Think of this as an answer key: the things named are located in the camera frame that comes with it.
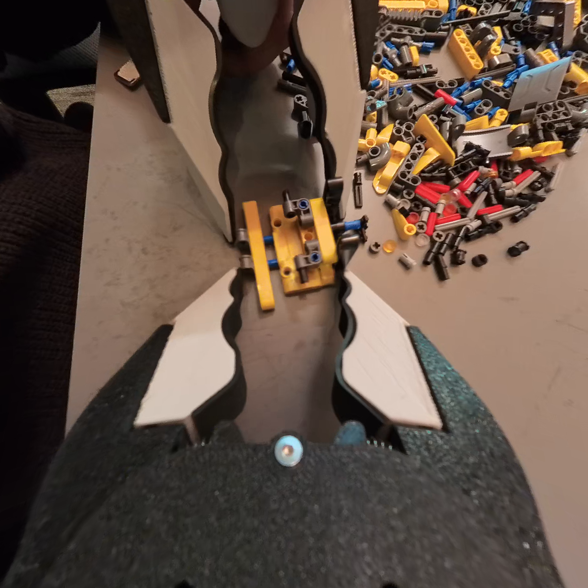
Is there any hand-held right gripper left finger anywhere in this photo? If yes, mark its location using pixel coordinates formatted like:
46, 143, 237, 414
133, 269, 246, 442

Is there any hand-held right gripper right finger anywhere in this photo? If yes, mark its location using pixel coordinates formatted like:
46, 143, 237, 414
332, 270, 445, 437

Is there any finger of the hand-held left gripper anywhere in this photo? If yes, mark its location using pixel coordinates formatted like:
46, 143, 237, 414
146, 0, 237, 244
287, 0, 368, 220

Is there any yellow toy beam with pins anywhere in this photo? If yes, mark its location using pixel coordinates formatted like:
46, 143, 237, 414
235, 201, 278, 311

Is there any yellow toy brick frame assembly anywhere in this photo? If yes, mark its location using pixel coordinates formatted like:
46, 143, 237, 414
269, 177, 370, 296

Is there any person's left hand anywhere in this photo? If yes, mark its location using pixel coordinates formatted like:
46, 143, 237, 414
218, 0, 297, 76

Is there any small brown rectangular object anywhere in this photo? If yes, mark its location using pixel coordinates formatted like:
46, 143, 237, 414
114, 61, 142, 91

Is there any black toy angle connector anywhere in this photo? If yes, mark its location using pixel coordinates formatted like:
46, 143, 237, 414
351, 171, 372, 243

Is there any pile of toy building parts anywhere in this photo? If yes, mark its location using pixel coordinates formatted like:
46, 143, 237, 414
277, 0, 588, 282

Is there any person's dark knit sweater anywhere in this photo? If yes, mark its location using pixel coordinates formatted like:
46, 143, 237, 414
0, 106, 92, 552

